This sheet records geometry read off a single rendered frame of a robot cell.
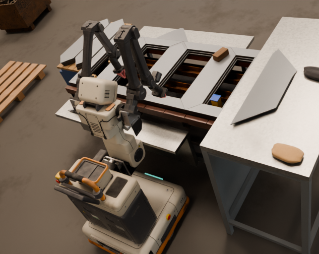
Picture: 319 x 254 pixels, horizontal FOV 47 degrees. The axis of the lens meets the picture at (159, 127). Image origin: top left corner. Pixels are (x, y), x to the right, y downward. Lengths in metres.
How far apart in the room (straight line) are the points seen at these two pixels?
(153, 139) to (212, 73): 0.67
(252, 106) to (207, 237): 1.20
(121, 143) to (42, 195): 1.54
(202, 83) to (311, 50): 0.77
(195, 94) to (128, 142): 0.61
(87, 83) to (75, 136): 1.94
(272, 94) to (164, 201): 1.19
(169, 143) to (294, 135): 0.97
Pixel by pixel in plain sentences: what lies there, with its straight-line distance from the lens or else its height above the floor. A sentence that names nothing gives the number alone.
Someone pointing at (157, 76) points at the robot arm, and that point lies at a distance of 2.39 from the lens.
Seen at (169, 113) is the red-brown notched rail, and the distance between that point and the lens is 2.65.
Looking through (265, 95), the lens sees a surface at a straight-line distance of 2.24.
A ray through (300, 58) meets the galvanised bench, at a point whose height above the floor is 1.05.
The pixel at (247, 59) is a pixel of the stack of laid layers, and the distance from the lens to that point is 2.92.
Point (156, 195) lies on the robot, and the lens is 2.90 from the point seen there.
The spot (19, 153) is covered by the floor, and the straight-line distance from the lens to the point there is 4.42.
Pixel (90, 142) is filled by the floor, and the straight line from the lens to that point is 3.98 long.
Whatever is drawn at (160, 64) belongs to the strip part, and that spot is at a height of 0.87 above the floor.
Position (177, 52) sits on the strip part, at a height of 0.87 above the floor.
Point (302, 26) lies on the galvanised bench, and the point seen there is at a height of 1.05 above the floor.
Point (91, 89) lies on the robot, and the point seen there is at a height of 1.35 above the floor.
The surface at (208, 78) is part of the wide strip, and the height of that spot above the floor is 0.87.
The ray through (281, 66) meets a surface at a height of 1.07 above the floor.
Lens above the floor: 2.59
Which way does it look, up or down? 43 degrees down
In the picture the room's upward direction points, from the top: 22 degrees counter-clockwise
